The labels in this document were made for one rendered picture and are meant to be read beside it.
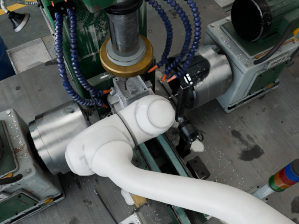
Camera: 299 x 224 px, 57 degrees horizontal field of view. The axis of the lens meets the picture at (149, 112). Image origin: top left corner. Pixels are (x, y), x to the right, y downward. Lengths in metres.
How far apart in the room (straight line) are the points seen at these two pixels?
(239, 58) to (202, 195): 0.78
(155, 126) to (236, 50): 0.67
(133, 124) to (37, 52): 1.77
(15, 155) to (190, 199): 0.68
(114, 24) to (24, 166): 0.55
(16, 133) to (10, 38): 2.14
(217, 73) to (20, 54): 1.66
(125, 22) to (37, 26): 2.41
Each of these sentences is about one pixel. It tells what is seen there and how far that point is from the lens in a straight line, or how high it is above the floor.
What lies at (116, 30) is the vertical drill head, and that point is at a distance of 0.82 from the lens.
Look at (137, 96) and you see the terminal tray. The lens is 1.07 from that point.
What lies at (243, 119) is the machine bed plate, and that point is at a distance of 1.48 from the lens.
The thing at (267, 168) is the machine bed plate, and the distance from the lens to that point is 1.41.
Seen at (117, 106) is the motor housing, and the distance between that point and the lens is 1.14.
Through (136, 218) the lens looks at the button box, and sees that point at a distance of 0.98.
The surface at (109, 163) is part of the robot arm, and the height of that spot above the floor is 1.45.
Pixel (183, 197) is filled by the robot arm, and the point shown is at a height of 1.52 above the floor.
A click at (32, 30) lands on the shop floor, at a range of 3.14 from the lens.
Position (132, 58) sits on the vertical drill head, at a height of 1.36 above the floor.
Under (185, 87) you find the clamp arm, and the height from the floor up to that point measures 1.25.
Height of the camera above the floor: 2.04
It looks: 61 degrees down
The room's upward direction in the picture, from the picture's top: 1 degrees counter-clockwise
